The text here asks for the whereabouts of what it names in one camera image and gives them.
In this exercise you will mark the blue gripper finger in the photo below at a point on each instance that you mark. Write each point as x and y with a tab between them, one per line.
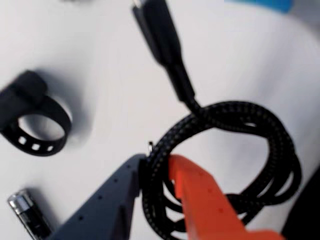
100	207

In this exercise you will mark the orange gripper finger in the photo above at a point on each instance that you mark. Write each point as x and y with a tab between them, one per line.
207	200

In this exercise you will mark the black fabric bag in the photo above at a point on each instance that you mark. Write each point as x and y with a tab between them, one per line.
305	210

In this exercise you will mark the black cylindrical battery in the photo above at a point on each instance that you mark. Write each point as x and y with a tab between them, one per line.
30	215

